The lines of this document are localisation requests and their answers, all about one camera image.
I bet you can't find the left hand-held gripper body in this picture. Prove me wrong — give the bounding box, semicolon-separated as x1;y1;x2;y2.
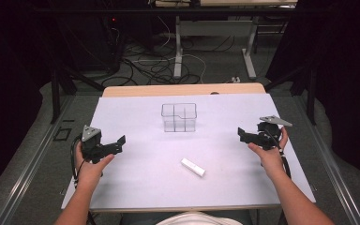
81;125;114;165

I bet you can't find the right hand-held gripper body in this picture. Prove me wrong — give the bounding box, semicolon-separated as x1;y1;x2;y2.
252;114;293;151

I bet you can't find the person's right hand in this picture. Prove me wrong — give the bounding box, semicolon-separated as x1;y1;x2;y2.
247;126;290;183

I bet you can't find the person's left hand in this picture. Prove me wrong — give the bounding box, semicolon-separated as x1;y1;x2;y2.
74;140;115;192

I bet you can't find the black metal stand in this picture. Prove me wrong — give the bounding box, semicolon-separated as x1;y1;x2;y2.
49;59;105;125
263;62;318;127

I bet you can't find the white rectangular block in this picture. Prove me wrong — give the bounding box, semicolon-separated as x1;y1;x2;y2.
180;157;207;178

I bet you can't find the clear plastic organizer box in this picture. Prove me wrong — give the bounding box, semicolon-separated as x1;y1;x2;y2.
160;102;198;133

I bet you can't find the white table mat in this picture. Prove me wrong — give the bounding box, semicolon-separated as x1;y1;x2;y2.
60;93;317;214

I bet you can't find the person's white shirt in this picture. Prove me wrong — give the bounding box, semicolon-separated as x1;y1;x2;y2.
155;211;244;225

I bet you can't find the black computer tower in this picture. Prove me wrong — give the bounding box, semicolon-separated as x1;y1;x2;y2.
97;14;127;74

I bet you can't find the white-framed desk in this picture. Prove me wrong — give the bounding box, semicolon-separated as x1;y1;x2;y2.
151;0;298;81

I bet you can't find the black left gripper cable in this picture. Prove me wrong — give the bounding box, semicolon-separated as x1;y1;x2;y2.
69;135;86;189

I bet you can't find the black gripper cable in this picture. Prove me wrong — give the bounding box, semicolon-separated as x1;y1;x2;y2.
69;135;86;189
277;149;293;180

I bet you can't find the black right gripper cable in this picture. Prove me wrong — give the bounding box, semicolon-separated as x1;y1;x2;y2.
277;149;293;180

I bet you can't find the tangle of floor cables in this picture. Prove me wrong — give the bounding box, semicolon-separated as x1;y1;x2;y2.
100;15;208;88

